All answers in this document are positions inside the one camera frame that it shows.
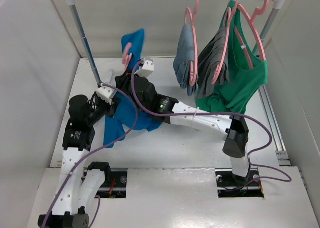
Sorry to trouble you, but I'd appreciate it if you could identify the blue t shirt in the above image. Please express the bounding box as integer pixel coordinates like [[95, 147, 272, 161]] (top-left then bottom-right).
[[103, 28, 162, 148]]

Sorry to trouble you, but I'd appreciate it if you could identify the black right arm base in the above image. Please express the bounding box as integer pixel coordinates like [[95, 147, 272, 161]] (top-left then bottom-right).
[[215, 169, 264, 198]]

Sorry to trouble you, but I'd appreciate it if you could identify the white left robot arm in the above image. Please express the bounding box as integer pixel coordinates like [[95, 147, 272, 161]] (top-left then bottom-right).
[[37, 93, 120, 227]]

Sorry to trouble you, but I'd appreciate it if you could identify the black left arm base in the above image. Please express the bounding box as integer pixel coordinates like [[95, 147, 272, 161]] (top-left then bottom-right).
[[82, 161, 128, 198]]

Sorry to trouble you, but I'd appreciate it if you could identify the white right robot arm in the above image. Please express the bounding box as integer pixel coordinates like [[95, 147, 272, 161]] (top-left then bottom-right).
[[115, 71, 251, 185]]

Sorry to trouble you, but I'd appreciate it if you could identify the pink hanger with denim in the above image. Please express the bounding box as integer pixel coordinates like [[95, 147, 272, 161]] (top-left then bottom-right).
[[184, 0, 202, 87]]

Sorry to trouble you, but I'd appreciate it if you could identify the pink hanger with grey garment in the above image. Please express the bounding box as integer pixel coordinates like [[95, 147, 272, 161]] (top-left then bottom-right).
[[211, 0, 240, 84]]

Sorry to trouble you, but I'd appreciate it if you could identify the pink hanger with green top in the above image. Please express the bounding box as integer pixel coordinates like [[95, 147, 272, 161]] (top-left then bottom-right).
[[235, 0, 270, 61]]

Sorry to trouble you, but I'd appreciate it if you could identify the light blue denim garment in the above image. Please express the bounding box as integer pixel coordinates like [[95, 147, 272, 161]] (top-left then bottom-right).
[[173, 24, 197, 96]]

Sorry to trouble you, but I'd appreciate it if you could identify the grey garment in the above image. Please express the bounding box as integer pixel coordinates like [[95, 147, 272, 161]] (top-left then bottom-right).
[[197, 27, 232, 98]]

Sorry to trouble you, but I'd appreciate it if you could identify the green tank top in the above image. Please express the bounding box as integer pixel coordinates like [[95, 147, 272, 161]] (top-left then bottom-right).
[[195, 9, 268, 113]]

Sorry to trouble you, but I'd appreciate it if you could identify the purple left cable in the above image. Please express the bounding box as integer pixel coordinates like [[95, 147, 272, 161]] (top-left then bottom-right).
[[41, 81, 140, 228]]

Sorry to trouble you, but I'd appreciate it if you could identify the purple cable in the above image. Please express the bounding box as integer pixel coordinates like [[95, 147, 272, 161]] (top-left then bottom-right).
[[41, 81, 140, 228], [130, 59, 293, 188]]

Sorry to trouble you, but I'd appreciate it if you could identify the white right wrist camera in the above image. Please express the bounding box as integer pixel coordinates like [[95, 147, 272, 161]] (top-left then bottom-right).
[[135, 58, 155, 78]]

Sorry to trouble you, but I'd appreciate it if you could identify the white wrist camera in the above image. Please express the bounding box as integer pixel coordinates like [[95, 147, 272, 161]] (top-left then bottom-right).
[[135, 58, 155, 78], [95, 86, 117, 105]]

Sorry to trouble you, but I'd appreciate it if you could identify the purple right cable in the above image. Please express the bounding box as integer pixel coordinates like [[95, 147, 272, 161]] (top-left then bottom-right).
[[130, 59, 293, 188]]

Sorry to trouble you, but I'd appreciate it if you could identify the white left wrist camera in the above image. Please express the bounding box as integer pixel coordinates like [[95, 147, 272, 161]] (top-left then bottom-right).
[[95, 86, 117, 105]]

